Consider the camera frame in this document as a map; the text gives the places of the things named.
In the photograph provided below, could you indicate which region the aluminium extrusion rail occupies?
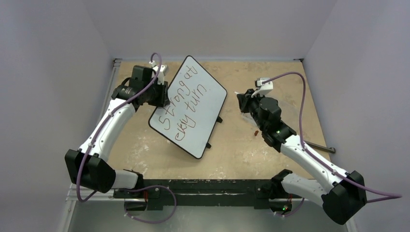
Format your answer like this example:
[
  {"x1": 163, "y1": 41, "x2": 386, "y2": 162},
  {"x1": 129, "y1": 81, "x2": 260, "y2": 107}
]
[{"x1": 66, "y1": 184, "x2": 114, "y2": 201}]

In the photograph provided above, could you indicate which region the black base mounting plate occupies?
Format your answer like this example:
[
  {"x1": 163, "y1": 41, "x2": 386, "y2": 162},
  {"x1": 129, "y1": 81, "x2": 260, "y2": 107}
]
[{"x1": 113, "y1": 179, "x2": 289, "y2": 210}]

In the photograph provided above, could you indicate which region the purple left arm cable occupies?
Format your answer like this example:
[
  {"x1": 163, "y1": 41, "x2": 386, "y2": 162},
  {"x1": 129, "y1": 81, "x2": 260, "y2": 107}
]
[{"x1": 76, "y1": 52, "x2": 177, "y2": 224}]

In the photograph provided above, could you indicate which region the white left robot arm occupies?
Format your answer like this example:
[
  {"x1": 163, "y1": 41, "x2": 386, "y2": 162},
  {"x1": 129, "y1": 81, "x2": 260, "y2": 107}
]
[{"x1": 65, "y1": 62, "x2": 170, "y2": 198}]

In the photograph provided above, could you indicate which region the white whiteboard black frame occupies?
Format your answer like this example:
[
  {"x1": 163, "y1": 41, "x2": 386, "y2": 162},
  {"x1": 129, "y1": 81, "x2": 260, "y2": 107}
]
[{"x1": 148, "y1": 56, "x2": 227, "y2": 159}]

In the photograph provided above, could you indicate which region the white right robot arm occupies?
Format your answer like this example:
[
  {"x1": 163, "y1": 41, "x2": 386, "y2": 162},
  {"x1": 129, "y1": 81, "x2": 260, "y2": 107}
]
[{"x1": 236, "y1": 89, "x2": 367, "y2": 225}]

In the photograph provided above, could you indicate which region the black metal clamp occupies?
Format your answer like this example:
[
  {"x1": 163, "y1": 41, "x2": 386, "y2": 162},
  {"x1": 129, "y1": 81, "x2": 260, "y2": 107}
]
[{"x1": 305, "y1": 141, "x2": 336, "y2": 154}]

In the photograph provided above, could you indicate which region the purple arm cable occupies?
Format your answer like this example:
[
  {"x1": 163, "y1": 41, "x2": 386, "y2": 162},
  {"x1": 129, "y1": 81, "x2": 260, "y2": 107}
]
[
  {"x1": 76, "y1": 52, "x2": 177, "y2": 224},
  {"x1": 261, "y1": 72, "x2": 403, "y2": 218}
]

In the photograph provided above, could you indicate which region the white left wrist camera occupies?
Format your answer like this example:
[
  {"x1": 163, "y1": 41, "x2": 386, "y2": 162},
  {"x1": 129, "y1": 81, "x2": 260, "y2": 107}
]
[{"x1": 149, "y1": 61, "x2": 169, "y2": 85}]

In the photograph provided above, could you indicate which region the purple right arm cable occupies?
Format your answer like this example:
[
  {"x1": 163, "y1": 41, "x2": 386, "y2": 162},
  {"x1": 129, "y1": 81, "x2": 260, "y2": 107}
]
[{"x1": 261, "y1": 72, "x2": 403, "y2": 218}]

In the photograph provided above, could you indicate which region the clear plastic screw box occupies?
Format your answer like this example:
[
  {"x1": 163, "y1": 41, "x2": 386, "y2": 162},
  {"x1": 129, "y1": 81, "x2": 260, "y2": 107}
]
[{"x1": 241, "y1": 113, "x2": 256, "y2": 125}]

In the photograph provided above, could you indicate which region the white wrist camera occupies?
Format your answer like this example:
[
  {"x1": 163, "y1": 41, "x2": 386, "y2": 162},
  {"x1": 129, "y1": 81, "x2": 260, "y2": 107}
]
[
  {"x1": 251, "y1": 77, "x2": 274, "y2": 97},
  {"x1": 149, "y1": 61, "x2": 169, "y2": 85}
]

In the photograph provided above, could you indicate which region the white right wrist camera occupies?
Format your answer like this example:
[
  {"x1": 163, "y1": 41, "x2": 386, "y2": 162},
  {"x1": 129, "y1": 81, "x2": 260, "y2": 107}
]
[{"x1": 251, "y1": 77, "x2": 274, "y2": 97}]

